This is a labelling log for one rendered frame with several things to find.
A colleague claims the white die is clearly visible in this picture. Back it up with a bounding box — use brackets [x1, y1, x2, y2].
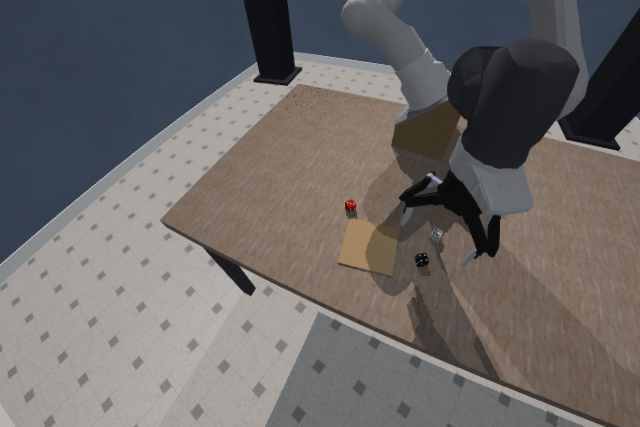
[429, 228, 443, 242]

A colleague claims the tan square mat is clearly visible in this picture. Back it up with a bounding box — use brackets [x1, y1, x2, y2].
[337, 218, 399, 277]

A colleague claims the red die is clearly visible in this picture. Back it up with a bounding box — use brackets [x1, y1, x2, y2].
[345, 199, 356, 213]

